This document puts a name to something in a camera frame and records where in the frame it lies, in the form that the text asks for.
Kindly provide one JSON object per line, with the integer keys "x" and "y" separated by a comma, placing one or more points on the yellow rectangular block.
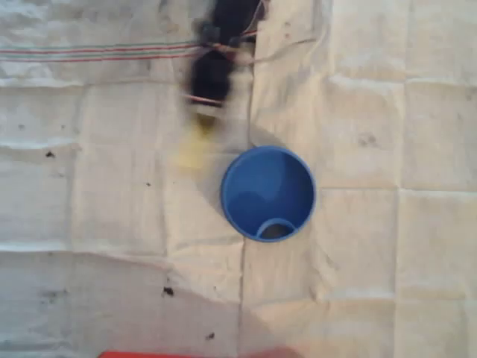
{"x": 194, "y": 153}

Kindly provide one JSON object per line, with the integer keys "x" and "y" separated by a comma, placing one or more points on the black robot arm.
{"x": 231, "y": 15}

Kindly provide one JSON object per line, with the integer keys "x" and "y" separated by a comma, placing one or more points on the red object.
{"x": 167, "y": 355}

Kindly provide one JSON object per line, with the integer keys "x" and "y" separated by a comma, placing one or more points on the blue plastic cup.
{"x": 268, "y": 186}

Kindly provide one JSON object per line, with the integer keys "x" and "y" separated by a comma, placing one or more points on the white cloth with coloured stripes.
{"x": 74, "y": 223}

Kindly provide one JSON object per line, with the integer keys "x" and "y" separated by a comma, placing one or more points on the plain white cloth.
{"x": 372, "y": 261}

